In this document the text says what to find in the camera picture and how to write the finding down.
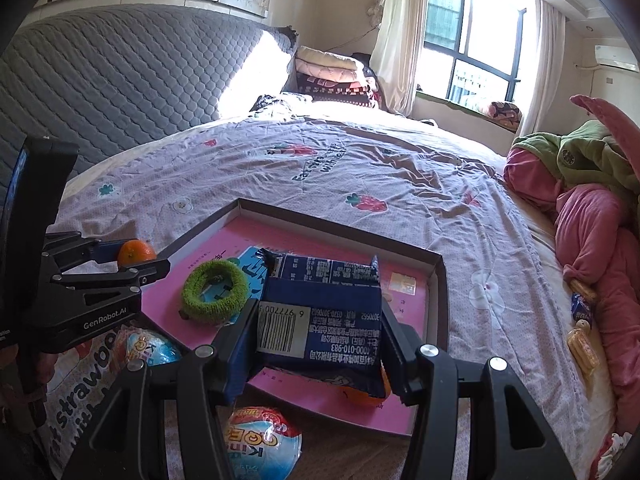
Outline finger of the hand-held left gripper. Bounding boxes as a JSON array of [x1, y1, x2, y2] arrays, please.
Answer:
[[45, 232, 126, 272], [50, 256, 172, 294]]

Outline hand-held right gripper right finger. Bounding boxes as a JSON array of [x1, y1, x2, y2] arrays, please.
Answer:
[[380, 305, 576, 480]]

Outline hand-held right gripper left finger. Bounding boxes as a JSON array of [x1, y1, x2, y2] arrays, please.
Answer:
[[62, 302, 263, 480]]

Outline orange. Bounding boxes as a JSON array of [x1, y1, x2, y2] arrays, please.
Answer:
[[345, 365, 393, 407], [116, 239, 157, 268]]

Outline dark cardboard box pink inside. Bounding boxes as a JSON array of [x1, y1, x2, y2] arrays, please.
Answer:
[[141, 198, 447, 437]]

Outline dark blue snack packet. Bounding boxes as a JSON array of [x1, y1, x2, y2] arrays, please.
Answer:
[[255, 247, 393, 396]]

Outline green hair scrunchie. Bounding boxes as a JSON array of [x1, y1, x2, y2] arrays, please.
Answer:
[[181, 261, 249, 324]]

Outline wrapped egg toy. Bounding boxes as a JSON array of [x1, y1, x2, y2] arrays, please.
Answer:
[[222, 405, 303, 480], [112, 327, 183, 368]]

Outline blue printed paper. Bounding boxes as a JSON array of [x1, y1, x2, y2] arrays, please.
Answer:
[[227, 246, 273, 328]]

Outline grey quilted headboard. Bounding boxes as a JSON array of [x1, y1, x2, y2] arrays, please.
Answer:
[[0, 4, 298, 181]]

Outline strawberry printed bedsheet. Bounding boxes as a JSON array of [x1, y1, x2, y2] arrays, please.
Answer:
[[45, 102, 621, 480]]

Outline yellow snack packet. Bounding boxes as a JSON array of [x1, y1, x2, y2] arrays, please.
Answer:
[[566, 320, 600, 371]]

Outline small blue snack packet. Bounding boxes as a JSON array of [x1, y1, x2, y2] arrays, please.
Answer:
[[570, 292, 593, 326]]

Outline dark patterned cloth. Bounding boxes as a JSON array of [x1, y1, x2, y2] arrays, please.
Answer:
[[250, 94, 311, 121]]

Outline pink quilt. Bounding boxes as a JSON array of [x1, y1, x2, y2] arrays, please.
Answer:
[[502, 147, 640, 436]]

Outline floral white scrunchie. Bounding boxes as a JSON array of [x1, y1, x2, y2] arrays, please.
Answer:
[[590, 430, 631, 476]]

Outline dark patterned folded blankets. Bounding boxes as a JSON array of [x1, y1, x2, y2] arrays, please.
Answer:
[[295, 72, 383, 108]]

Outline patterned blanket on windowsill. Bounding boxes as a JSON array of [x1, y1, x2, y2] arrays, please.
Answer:
[[487, 101, 523, 128]]

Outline cream folded blanket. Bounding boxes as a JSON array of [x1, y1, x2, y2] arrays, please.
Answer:
[[294, 46, 366, 81]]

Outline green blanket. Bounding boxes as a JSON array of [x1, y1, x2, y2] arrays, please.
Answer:
[[510, 120, 640, 211]]

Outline cream curtain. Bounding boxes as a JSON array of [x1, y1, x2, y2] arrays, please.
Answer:
[[370, 0, 433, 116], [517, 0, 568, 136]]

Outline pink cushion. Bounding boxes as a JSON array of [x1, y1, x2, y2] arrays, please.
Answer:
[[570, 94, 640, 181]]

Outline dark framed window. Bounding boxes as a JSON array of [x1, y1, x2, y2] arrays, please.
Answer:
[[422, 0, 528, 111]]

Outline white air conditioner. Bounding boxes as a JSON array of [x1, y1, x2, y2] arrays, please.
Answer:
[[594, 45, 640, 73]]

